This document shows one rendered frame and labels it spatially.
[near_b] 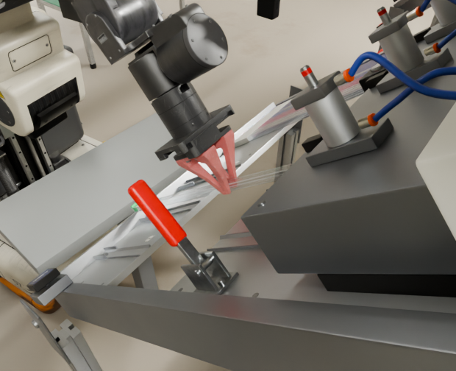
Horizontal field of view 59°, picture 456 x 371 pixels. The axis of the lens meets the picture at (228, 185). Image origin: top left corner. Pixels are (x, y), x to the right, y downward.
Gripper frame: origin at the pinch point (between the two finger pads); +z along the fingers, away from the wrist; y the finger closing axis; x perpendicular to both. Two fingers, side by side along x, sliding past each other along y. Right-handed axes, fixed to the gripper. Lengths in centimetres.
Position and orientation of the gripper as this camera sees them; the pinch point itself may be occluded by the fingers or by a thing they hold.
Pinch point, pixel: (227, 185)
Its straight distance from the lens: 55.2
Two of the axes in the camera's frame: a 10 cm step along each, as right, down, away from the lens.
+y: 5.9, -5.7, 5.7
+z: 5.0, 8.1, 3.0
